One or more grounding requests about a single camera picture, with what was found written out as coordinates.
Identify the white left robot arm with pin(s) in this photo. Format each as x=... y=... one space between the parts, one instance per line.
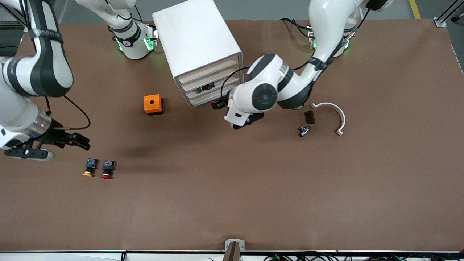
x=264 y=96

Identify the white drawer cabinet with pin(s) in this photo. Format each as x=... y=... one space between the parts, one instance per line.
x=195 y=36

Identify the grey metal mount bracket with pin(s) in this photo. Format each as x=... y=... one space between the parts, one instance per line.
x=227 y=243

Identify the green push button switch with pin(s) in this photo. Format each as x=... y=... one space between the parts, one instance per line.
x=207 y=87

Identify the metal tee fitting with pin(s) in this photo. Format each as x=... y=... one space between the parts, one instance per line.
x=304 y=131

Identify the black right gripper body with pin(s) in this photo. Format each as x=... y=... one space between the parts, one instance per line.
x=57 y=137

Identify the orange box with hole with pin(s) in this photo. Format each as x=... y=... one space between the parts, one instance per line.
x=152 y=103

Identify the white table edge rail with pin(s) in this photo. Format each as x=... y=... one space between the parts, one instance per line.
x=72 y=256

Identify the brown table mat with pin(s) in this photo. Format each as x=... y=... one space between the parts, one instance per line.
x=217 y=188

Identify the white plastic drawer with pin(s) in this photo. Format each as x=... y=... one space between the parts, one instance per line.
x=221 y=75
x=206 y=98
x=210 y=71
x=223 y=84

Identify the red push button switch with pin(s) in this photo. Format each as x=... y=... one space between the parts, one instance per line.
x=108 y=169

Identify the white curved bracket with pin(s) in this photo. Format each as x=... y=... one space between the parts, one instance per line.
x=337 y=108

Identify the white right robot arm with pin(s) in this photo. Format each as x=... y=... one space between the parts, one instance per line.
x=47 y=72

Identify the small brown block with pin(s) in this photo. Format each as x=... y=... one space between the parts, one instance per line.
x=310 y=117

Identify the aluminium frame profile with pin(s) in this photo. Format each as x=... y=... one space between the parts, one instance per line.
x=440 y=22
x=18 y=15

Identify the yellow push button switch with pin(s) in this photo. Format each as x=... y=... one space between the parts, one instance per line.
x=90 y=167

